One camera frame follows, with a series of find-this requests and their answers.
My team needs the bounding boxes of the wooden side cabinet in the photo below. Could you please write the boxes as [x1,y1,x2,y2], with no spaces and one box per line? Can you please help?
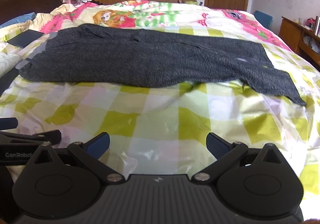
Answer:
[278,17,320,70]

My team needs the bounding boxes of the dark blue notebook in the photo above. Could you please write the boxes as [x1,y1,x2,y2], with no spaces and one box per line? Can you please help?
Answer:
[7,29,44,48]

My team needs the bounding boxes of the blue pillow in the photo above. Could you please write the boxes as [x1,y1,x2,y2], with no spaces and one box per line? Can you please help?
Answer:
[0,12,36,28]

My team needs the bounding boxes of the dark grey plaid pants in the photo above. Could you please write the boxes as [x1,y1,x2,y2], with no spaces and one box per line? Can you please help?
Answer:
[19,24,305,106]

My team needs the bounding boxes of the clutter pile by headboard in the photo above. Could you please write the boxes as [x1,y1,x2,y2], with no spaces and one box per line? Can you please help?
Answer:
[61,0,101,6]

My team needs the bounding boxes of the blue foam mat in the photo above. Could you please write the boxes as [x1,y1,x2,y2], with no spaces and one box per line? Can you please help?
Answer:
[253,10,273,29]

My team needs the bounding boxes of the checkered floral bed quilt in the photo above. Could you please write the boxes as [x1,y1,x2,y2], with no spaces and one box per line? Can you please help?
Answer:
[1,0,319,197]

